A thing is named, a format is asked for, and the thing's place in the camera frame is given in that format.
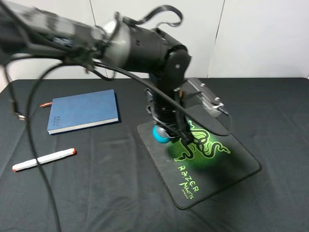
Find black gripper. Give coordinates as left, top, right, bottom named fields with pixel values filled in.
left=145, top=82, right=194, bottom=145

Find grey and teal computer mouse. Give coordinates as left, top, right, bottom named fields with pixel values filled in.
left=152, top=125, right=175, bottom=144

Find white marker pen orange caps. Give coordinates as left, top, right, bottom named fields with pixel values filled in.
left=12, top=148, right=76, bottom=172

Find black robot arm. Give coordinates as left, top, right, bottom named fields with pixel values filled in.
left=0, top=0, right=194, bottom=143

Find black green snake mouse pad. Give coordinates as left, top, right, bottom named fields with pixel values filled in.
left=136, top=119, right=262, bottom=210

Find blue hardcover notebook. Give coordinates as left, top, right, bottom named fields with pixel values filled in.
left=47, top=89, right=119, bottom=134

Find brown notebook bookmark ribbon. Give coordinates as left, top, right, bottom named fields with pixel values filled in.
left=40, top=102, right=52, bottom=108

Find black tablecloth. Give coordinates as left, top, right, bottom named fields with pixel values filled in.
left=0, top=77, right=309, bottom=232

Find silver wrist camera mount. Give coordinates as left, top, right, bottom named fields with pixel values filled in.
left=183, top=77, right=224, bottom=117

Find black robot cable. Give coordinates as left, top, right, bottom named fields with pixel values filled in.
left=0, top=60, right=63, bottom=232

